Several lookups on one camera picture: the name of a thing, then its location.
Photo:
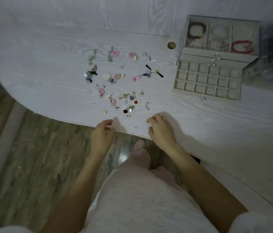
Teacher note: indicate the person's left hand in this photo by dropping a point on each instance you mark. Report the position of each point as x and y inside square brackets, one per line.
[100, 140]

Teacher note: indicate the person's right hand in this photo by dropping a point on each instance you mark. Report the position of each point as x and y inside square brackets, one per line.
[163, 133]

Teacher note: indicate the person's right thumb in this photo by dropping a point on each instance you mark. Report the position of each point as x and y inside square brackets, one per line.
[150, 131]

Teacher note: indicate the person's left thumb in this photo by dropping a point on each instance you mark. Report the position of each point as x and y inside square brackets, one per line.
[111, 132]

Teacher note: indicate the person's right forearm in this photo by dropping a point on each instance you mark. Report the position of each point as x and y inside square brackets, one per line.
[206, 189]

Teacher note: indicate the person's left forearm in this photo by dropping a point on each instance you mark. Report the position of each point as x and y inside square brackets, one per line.
[78, 191]

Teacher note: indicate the pink slipper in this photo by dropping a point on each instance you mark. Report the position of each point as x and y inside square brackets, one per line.
[140, 144]

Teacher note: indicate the scatter of small colourful earrings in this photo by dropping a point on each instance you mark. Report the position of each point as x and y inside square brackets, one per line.
[117, 76]

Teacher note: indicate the pale pink garment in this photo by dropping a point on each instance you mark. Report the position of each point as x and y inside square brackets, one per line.
[143, 198]

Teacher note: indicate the beige velvet grid drawer tray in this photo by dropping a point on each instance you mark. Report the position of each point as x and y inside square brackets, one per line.
[208, 81]

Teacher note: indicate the white fluffy sleeve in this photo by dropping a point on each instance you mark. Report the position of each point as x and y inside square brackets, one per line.
[5, 229]
[262, 223]

